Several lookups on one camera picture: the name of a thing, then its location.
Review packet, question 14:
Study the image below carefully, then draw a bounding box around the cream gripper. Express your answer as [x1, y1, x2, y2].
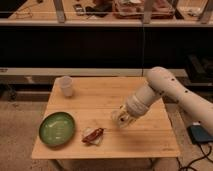
[111, 105, 135, 128]

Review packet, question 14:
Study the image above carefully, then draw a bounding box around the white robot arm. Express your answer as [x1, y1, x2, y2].
[112, 67, 213, 135]

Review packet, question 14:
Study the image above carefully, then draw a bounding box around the red bottle lying down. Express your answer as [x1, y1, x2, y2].
[82, 127, 105, 144]

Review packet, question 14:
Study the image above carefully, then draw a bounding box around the wooden table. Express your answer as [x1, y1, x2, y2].
[31, 76, 181, 171]

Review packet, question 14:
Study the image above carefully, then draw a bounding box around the green round plate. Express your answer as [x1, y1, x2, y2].
[39, 112, 75, 147]

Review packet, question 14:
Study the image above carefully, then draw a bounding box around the white plastic cup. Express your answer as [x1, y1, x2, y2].
[59, 76, 73, 97]

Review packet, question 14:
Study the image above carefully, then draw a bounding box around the dark blue box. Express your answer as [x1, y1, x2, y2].
[187, 125, 213, 144]

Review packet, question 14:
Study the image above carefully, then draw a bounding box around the black equipment on right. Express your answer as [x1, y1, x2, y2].
[186, 55, 213, 83]

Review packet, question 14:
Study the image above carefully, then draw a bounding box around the clear tray with items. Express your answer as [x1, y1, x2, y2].
[112, 0, 175, 19]

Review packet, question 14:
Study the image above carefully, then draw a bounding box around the black cable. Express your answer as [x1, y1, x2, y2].
[176, 142, 213, 171]

